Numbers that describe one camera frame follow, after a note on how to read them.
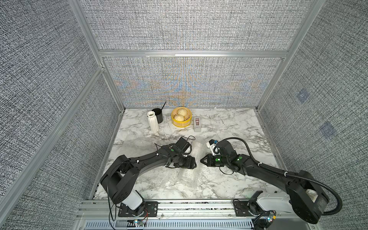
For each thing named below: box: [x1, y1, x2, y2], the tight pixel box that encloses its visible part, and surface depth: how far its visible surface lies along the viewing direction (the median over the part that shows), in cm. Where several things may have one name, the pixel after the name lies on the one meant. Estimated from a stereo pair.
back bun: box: [177, 107, 188, 117], surface depth 112 cm
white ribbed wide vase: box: [181, 161, 210, 189], surface depth 83 cm
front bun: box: [173, 114, 185, 122], surface depth 108 cm
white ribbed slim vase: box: [147, 110, 160, 135], surface depth 97 cm
